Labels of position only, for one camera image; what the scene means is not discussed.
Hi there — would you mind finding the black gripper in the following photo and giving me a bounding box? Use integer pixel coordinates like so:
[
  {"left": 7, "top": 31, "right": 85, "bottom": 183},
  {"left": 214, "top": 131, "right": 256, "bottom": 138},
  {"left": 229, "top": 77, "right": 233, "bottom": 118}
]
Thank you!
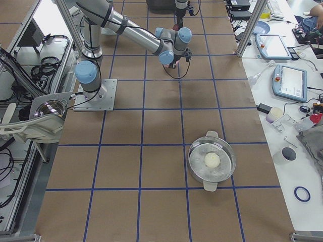
[
  {"left": 176, "top": 10, "right": 186, "bottom": 24},
  {"left": 172, "top": 52, "right": 185, "bottom": 62}
]

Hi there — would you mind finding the red apple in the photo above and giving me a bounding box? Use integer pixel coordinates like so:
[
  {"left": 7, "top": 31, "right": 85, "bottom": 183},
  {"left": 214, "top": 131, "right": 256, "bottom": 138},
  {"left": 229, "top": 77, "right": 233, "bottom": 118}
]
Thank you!
[{"left": 173, "top": 24, "right": 182, "bottom": 31}]

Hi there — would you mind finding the pink bowl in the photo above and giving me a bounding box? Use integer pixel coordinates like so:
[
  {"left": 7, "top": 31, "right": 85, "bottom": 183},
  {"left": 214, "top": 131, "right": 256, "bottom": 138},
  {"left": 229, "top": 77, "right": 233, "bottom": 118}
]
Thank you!
[{"left": 163, "top": 60, "right": 179, "bottom": 69}]

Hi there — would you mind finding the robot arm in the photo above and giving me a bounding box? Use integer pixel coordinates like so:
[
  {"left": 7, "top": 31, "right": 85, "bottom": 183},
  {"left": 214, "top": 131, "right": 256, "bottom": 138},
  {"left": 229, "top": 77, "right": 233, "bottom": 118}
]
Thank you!
[
  {"left": 75, "top": 1, "right": 192, "bottom": 68},
  {"left": 174, "top": 0, "right": 188, "bottom": 25}
]

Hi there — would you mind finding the blue plate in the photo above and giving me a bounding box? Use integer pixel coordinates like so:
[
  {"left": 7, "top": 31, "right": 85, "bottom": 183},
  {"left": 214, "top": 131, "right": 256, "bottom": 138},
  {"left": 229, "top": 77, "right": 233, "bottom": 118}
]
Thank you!
[{"left": 252, "top": 21, "right": 271, "bottom": 35}]

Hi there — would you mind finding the steel bowl with lid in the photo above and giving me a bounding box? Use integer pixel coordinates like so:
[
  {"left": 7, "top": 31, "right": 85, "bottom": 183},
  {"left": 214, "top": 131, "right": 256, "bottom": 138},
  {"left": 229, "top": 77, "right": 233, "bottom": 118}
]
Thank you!
[{"left": 29, "top": 92, "right": 72, "bottom": 119}]

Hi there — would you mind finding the dark grey rice cooker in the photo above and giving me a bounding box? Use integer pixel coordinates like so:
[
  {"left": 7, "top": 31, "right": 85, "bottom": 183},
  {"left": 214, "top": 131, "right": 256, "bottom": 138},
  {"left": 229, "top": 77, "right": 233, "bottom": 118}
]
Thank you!
[{"left": 146, "top": 0, "right": 175, "bottom": 11}]

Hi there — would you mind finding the light bulb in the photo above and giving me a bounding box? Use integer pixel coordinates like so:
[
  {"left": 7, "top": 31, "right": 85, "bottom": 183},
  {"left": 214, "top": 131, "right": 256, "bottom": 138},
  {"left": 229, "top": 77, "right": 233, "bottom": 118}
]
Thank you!
[{"left": 248, "top": 60, "right": 276, "bottom": 87}]

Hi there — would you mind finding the blue teach pendant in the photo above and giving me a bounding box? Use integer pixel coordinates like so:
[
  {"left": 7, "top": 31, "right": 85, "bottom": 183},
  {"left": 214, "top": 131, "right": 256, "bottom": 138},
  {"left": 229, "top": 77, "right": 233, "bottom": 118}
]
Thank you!
[
  {"left": 255, "top": 34, "right": 292, "bottom": 60},
  {"left": 272, "top": 65, "right": 307, "bottom": 103}
]

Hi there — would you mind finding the black power adapter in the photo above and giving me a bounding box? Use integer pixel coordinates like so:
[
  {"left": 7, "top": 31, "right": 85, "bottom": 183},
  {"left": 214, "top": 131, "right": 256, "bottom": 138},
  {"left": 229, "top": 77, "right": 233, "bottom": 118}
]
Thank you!
[{"left": 256, "top": 103, "right": 272, "bottom": 114}]

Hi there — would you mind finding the steel steamer pot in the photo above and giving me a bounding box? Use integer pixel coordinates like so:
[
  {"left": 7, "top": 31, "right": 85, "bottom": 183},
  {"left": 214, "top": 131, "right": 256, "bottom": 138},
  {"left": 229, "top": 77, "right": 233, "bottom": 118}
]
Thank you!
[{"left": 187, "top": 131, "right": 236, "bottom": 192}]

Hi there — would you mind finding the white steamed bun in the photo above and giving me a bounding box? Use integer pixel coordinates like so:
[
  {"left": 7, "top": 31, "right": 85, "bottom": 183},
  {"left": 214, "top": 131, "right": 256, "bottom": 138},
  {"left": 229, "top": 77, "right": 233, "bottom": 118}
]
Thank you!
[{"left": 204, "top": 152, "right": 220, "bottom": 168}]

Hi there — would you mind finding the purple white cup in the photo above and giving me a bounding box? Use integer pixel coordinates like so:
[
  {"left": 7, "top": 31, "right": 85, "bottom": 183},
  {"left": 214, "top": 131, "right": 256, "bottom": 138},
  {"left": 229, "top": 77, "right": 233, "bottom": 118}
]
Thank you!
[{"left": 265, "top": 107, "right": 283, "bottom": 123}]

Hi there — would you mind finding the white paper cup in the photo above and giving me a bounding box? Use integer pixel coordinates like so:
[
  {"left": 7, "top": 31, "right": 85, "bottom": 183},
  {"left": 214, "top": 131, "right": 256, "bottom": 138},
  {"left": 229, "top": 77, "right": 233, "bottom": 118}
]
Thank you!
[{"left": 273, "top": 146, "right": 297, "bottom": 165}]

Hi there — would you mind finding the aluminium frame post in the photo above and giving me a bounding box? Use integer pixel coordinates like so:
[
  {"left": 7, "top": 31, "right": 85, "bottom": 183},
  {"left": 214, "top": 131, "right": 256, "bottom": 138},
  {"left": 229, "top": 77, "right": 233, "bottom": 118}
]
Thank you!
[{"left": 236, "top": 0, "right": 267, "bottom": 57}]

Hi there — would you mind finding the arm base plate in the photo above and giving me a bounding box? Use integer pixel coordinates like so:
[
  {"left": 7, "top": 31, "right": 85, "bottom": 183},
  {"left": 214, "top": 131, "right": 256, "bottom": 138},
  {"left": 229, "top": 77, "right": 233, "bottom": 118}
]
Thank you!
[{"left": 72, "top": 79, "right": 118, "bottom": 111}]

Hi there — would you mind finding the blue rubber ring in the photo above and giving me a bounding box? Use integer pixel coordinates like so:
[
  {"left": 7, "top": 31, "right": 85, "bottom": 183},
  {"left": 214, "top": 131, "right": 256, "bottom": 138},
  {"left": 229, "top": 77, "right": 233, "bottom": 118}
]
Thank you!
[{"left": 294, "top": 186, "right": 311, "bottom": 203}]

